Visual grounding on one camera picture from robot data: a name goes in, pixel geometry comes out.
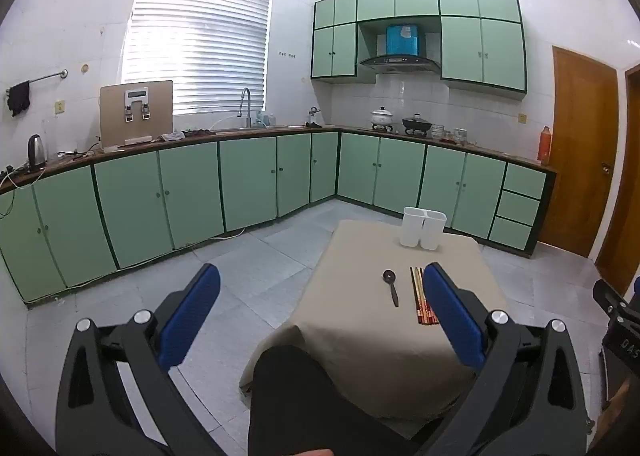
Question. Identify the bottles beside sink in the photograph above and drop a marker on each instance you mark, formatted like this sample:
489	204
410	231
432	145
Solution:
265	120

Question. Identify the person's black clothing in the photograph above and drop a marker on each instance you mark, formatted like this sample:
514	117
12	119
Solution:
300	396

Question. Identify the silver teapot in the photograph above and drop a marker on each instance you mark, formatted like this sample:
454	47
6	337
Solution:
313	115

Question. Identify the orange bottle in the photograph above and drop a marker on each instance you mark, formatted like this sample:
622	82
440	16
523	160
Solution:
544	146

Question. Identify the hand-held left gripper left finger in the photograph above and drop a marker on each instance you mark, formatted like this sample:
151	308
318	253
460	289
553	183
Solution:
192	311

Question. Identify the white window blind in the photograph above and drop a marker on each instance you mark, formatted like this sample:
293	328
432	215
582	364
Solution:
195	41

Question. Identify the dark metal spoon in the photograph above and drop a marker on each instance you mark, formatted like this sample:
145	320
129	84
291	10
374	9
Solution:
388	276

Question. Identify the brown cardboard panel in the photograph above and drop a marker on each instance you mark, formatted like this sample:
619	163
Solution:
112	114

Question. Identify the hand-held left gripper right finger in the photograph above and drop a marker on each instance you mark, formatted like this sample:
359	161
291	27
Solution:
452	316

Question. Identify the steel kitchen faucet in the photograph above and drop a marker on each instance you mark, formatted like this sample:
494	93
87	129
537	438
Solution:
245	104

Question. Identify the green wall cabinet unit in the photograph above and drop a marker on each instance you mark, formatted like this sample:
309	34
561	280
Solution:
480	41

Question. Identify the white two-compartment utensil holder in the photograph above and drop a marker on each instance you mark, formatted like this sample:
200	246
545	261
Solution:
422	228

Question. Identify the red patterned chopstick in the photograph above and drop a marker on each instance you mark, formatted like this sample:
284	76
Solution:
426	301
432	311

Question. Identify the brown wooden door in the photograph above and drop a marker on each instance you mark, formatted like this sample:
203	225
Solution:
575	151
625	186

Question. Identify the plain wooden chopstick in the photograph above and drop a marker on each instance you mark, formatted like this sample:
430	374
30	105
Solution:
420	293

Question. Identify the dark hanging towel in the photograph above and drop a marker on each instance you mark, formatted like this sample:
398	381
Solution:
19	99

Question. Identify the metal towel bar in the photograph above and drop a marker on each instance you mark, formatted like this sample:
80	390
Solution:
47	78

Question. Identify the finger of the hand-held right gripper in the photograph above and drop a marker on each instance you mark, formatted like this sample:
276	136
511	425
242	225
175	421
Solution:
612	303

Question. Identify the white cooking pot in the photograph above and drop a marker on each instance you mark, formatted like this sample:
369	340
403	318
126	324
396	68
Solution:
382	118

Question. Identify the black range hood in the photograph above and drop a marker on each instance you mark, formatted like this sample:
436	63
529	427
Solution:
400	62

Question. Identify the black wok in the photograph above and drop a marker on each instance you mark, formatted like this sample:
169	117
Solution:
416	124

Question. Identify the steel electric kettle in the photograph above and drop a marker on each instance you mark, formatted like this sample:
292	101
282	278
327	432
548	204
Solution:
36	154

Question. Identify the table with beige cloth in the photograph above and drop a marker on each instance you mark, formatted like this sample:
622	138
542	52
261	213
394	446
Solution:
360	316

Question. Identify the white device on panel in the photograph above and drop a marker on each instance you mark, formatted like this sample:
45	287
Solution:
136	101

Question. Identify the crumpled cloth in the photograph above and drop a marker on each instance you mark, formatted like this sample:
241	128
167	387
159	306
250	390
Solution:
172	136

